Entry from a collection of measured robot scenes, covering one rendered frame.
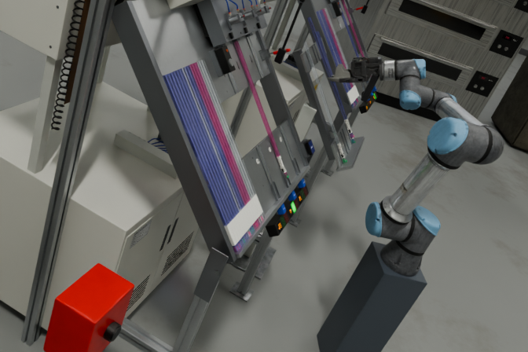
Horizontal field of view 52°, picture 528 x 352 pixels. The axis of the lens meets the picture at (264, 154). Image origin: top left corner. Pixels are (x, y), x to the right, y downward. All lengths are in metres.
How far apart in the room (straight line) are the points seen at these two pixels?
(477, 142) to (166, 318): 1.33
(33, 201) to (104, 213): 0.24
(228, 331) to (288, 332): 0.28
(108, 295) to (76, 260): 0.59
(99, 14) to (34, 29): 0.25
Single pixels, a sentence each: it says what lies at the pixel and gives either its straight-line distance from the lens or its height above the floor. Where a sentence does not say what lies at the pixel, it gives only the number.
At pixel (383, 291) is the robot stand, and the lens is 2.08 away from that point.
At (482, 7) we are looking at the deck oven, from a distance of 5.33.
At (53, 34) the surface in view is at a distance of 1.52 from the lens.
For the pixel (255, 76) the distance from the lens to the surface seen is 1.85.
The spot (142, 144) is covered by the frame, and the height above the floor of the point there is 0.67.
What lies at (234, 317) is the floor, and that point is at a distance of 2.36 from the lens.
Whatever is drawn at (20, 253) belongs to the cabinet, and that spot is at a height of 0.31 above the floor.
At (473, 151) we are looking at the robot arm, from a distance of 1.71.
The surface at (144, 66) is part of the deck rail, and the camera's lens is 1.37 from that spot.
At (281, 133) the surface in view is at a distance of 1.91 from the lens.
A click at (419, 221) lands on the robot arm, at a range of 1.97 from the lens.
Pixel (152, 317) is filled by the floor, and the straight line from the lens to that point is 2.24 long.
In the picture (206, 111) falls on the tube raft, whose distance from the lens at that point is 1.49.
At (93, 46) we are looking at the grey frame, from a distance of 1.40.
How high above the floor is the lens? 1.64
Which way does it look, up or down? 28 degrees down
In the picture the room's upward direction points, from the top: 23 degrees clockwise
